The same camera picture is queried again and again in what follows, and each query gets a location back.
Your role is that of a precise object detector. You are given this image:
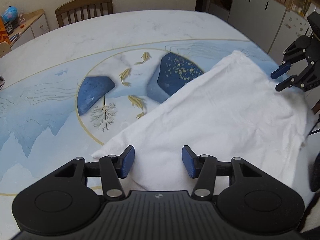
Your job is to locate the white wall cupboard unit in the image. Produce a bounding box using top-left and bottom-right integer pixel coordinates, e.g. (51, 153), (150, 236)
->
(199, 0), (320, 63)

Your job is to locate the white pink printed t-shirt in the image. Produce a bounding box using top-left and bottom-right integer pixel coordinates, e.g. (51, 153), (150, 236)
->
(93, 51), (309, 191)

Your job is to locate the blue globe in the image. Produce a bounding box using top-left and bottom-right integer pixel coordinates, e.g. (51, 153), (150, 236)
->
(1, 6), (18, 23)

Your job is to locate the brown wooden chair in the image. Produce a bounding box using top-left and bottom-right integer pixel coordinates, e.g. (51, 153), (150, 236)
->
(55, 0), (113, 28)

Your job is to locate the white drawer cabinet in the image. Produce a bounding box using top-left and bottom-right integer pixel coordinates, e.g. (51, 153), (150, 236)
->
(9, 9), (50, 50)

